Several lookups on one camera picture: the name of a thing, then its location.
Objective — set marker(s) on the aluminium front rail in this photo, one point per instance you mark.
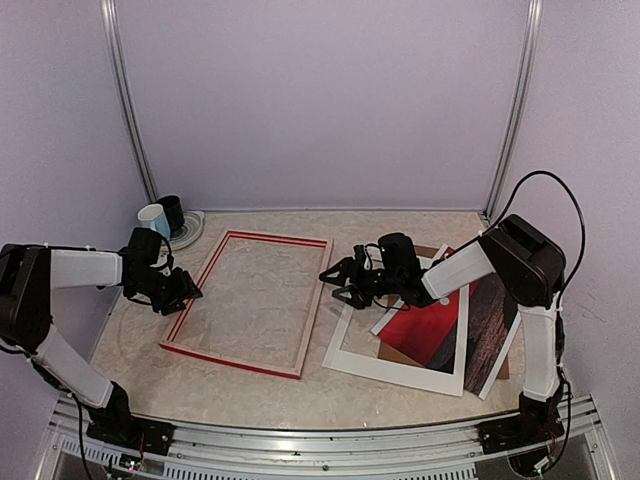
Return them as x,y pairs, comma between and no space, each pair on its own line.
456,450

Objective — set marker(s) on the left aluminium corner post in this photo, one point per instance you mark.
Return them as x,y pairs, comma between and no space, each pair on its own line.
116,53

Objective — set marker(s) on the right aluminium corner post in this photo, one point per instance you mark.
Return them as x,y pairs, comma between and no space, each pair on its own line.
518,103

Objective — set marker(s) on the dark green mug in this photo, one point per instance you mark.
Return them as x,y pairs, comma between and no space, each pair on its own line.
174,213

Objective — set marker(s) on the light blue mug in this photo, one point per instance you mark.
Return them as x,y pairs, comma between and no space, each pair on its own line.
153,217

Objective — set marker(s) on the brown cardboard backing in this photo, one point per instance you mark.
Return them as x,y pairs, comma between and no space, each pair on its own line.
388,353

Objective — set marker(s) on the aluminium corner post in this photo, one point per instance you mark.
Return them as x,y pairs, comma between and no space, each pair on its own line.
518,103
116,53

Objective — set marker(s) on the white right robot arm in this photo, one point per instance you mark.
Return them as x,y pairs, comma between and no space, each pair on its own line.
530,266

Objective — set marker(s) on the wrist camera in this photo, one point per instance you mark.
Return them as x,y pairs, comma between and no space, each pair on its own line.
164,263
369,255

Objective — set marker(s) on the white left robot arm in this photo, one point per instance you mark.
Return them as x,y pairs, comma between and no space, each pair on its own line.
29,275

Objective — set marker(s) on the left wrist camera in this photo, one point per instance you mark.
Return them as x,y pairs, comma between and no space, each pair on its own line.
164,263

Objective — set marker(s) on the red and black photo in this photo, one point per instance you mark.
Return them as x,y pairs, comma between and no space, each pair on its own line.
428,335

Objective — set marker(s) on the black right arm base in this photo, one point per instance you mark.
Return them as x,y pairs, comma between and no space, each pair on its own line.
515,430

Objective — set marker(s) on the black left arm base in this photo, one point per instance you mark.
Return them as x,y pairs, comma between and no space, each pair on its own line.
145,436

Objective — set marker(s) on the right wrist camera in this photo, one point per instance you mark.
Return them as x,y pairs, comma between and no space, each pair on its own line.
369,255

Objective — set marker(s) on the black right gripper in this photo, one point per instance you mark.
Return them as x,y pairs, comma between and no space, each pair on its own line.
347,266

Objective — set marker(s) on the white round plate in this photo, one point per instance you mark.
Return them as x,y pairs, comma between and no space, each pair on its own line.
190,232

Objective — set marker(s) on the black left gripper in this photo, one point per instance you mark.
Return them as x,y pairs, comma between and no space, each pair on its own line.
186,290

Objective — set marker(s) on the white photo mat border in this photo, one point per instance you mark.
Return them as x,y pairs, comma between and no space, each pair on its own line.
401,374

